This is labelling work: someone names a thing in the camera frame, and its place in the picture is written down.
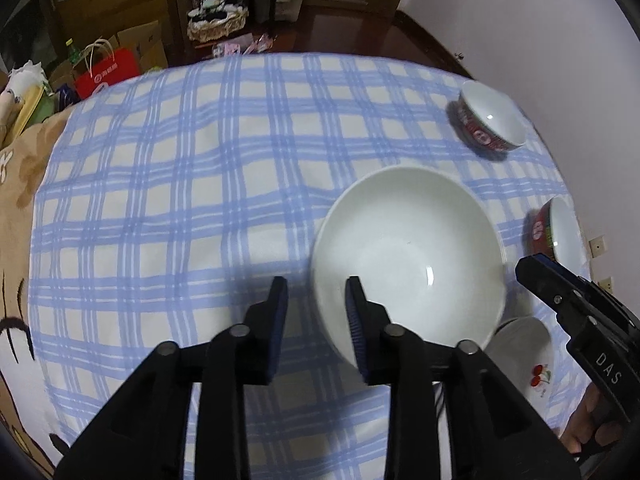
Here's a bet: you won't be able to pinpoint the wicker basket with clothes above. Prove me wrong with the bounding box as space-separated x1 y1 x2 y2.
186 0 249 42

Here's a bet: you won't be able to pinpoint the pink packets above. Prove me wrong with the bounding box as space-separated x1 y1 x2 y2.
212 34 275 57

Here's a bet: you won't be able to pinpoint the person's right hand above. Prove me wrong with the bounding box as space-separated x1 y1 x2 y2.
560 382 623 457

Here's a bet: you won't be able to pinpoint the red patterned bowl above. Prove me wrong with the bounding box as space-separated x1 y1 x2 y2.
524 196 587 281
452 80 528 157

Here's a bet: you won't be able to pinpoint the blue checked blanket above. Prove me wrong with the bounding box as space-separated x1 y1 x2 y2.
27 52 588 480

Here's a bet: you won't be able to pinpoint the clear plastic storage box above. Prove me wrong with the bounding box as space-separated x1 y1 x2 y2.
249 0 307 23

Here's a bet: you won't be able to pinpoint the large plain white bowl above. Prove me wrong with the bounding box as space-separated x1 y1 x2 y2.
311 165 507 368

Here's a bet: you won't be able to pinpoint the white fluffy plush toy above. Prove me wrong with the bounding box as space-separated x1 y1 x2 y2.
9 60 50 92

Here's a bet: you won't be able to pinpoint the red paper bag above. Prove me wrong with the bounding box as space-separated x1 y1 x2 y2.
74 40 140 102

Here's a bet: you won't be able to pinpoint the wooden cabinet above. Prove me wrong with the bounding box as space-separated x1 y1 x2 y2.
35 0 183 61

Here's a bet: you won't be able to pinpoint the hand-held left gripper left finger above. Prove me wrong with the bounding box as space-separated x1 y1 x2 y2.
52 276 289 480

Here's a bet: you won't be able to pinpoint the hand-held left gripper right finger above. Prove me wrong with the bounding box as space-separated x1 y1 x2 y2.
345 275 583 480

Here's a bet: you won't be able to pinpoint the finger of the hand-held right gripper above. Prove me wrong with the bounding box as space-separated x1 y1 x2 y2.
547 259 627 317
516 255 576 317

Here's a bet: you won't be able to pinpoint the cardboard box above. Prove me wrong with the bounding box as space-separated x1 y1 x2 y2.
117 20 170 72

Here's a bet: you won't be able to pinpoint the brown floral blanket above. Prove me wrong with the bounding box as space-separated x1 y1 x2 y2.
0 110 76 476

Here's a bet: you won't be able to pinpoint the large white cherry plate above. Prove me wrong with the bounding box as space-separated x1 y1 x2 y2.
435 316 555 411

